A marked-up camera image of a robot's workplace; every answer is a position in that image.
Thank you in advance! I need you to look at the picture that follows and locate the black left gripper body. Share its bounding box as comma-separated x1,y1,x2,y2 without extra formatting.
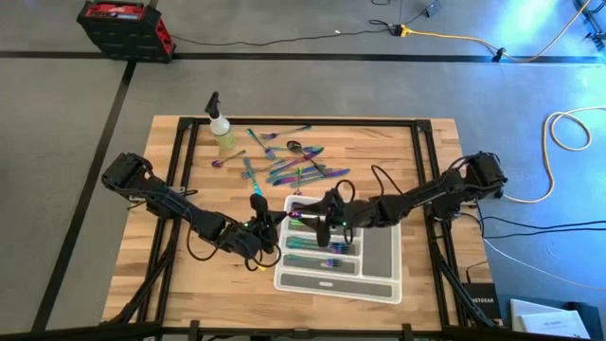
222,192,285,260

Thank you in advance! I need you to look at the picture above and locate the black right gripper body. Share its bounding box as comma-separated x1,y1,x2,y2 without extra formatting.
314,187,375,249

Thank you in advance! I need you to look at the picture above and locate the white cutlery tray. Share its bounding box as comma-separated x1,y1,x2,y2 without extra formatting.
273,193,403,306

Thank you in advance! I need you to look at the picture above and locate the iridescent table knife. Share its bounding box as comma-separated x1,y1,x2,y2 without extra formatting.
272,169,335,187
241,156,264,197
266,154,314,185
283,167,352,186

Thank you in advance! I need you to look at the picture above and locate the spray bottle with yellow liquid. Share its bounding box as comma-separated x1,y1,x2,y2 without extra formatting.
204,91,237,153

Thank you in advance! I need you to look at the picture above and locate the black network router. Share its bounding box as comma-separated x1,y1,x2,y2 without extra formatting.
461,282,502,323

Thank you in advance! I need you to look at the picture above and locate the black power plug block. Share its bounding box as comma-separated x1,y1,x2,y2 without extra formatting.
368,18,404,39

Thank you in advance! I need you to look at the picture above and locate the white paper booklet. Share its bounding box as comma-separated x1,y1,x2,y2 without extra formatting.
509,297,592,340

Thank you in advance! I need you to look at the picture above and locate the red and black tool case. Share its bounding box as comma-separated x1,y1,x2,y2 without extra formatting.
76,0,177,64

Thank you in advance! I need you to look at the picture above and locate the black metal stand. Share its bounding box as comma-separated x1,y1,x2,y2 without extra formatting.
572,0,606,52

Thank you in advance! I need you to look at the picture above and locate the thin white cable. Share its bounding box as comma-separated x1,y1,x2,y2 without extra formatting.
483,236,606,291

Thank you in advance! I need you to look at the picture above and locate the cream coiled cable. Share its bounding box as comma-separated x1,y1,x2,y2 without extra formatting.
502,106,606,205

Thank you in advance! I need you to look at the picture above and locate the yellow extension cord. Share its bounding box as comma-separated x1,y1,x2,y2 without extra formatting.
400,0,593,63

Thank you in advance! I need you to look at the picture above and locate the black power cable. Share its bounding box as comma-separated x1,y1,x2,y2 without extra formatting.
475,215,606,232
485,226,606,240

